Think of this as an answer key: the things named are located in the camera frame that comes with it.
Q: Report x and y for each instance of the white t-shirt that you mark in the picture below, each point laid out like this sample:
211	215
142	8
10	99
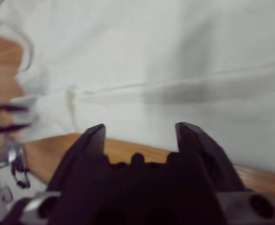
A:
151	58

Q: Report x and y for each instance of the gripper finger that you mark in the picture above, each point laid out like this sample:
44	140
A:
205	152
81	159

